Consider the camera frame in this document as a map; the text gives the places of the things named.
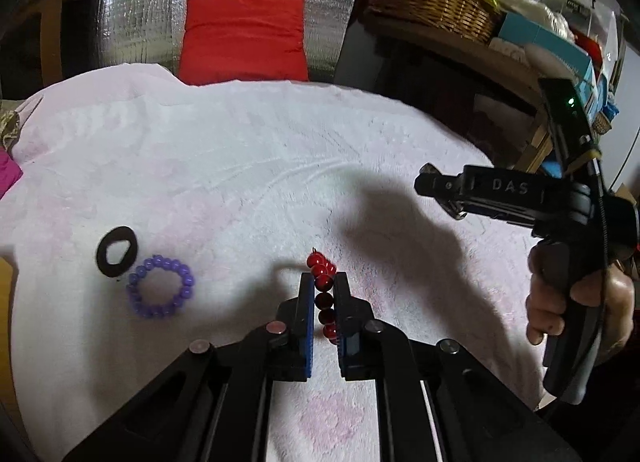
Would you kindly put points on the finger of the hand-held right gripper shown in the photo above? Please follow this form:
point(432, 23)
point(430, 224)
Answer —
point(440, 187)

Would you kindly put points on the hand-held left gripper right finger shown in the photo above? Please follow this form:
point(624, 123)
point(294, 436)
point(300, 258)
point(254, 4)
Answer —
point(341, 347)

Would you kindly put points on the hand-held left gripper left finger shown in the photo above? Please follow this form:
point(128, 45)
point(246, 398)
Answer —
point(307, 332)

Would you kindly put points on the silver cuff bangle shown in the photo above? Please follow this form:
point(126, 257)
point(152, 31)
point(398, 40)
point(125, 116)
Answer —
point(457, 213)

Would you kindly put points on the person's right hand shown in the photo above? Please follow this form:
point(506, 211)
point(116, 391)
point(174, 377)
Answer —
point(542, 307)

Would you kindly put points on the wooden shelf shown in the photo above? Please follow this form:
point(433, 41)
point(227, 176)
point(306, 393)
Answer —
point(450, 52)

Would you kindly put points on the white pink plush blanket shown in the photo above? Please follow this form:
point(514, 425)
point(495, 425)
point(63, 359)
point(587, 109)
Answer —
point(250, 167)

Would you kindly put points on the teal cardboard box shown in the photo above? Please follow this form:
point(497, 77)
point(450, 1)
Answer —
point(530, 32)

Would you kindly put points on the wicker basket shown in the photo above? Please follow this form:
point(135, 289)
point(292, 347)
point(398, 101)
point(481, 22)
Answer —
point(440, 2)

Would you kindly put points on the red cushion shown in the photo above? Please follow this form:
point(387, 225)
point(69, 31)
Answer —
point(245, 37)

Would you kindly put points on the magenta cloth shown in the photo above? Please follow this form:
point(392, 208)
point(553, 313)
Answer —
point(9, 174)

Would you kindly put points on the silver insulation sheet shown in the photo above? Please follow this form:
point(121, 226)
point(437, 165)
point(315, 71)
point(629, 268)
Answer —
point(140, 2)

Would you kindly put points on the gold patterned cloth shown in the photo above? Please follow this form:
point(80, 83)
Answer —
point(10, 124)

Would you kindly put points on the wooden chair frame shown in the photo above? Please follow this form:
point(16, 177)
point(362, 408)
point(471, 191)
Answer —
point(50, 12)

